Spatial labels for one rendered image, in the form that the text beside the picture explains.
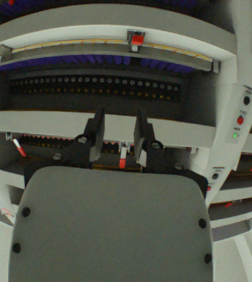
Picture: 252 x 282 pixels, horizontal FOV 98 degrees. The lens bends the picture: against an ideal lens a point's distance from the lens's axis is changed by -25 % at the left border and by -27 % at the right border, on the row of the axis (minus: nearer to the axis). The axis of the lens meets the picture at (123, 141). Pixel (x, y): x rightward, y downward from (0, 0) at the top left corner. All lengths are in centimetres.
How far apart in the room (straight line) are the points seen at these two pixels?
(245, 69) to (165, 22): 17
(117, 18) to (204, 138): 26
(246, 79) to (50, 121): 38
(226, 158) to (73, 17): 40
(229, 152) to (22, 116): 45
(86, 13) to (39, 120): 21
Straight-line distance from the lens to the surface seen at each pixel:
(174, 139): 28
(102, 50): 28
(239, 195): 57
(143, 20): 24
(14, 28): 32
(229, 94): 30
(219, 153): 34
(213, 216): 74
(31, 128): 32
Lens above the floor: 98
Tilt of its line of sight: 30 degrees up
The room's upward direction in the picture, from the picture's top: 174 degrees counter-clockwise
